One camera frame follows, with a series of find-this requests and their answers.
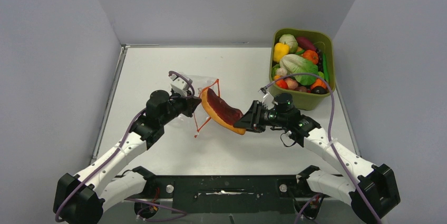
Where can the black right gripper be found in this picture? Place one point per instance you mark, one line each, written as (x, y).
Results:
(252, 120)

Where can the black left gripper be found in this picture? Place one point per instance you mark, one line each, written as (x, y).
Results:
(191, 103)

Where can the clear orange zip top bag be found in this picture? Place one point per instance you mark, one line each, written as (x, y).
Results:
(200, 86)

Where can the red orange fruit slice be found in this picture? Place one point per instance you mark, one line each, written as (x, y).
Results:
(219, 111)

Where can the white garlic bulb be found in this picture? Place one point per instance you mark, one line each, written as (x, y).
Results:
(281, 72)

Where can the green white lettuce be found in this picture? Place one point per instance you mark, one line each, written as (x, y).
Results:
(294, 64)

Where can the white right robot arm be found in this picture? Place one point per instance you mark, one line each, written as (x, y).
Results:
(370, 190)

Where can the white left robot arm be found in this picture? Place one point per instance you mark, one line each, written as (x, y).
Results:
(87, 195)

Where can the pink peach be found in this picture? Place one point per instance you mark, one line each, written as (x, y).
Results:
(291, 84)

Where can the dark round plum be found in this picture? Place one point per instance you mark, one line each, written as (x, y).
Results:
(319, 90)

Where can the orange round fruit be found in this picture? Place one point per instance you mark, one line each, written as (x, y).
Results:
(318, 83)

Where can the yellow bell pepper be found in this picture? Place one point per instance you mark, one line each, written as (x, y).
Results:
(279, 51)

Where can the orange tangerine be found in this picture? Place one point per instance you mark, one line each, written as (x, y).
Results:
(311, 56)

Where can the green chili pepper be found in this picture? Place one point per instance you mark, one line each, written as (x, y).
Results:
(325, 68)

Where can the pale green cabbage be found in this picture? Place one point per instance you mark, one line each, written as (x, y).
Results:
(289, 40)

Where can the purple sweet potato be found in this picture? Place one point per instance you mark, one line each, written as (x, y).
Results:
(305, 43)

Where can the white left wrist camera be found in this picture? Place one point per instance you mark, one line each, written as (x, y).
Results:
(180, 85)

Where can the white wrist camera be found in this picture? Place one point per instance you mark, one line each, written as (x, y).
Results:
(267, 97)
(180, 85)

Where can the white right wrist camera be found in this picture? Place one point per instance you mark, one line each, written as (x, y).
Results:
(267, 97)

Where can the black mounting base plate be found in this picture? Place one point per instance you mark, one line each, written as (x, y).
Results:
(229, 194)

